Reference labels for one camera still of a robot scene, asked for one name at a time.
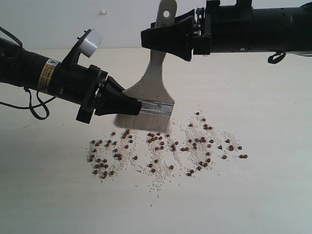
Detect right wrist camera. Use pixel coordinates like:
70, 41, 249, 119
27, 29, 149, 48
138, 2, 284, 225
78, 28, 103, 58

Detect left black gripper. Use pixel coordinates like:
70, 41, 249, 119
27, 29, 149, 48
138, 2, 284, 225
53, 41, 142, 123

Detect small white wall hook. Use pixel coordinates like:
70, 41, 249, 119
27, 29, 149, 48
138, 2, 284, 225
99, 10, 108, 16

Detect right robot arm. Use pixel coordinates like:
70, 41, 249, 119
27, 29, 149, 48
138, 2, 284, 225
141, 0, 312, 64

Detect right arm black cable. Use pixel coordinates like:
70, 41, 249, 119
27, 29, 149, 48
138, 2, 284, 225
267, 50, 287, 64

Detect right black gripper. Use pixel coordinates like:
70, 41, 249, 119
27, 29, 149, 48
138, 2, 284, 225
141, 0, 253, 61

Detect white wooden paint brush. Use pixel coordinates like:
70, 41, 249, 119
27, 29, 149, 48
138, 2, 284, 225
113, 0, 177, 135

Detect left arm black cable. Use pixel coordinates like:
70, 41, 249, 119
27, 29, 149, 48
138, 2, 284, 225
0, 26, 57, 120

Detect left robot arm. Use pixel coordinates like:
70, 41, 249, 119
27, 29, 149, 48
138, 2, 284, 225
0, 38, 142, 123

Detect scattered rice and brown pellets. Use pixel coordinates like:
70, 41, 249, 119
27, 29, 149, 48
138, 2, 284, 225
85, 104, 249, 215

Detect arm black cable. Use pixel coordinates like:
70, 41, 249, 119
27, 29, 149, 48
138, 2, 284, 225
0, 26, 57, 120
267, 50, 287, 64

